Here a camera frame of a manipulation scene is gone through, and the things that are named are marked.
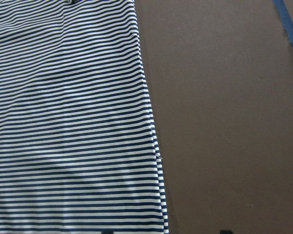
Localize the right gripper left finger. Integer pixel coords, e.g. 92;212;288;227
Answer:
103;230;114;234

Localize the navy white striped polo shirt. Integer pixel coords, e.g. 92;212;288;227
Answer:
0;0;169;234

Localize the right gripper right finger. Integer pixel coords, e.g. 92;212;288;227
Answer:
219;230;232;234

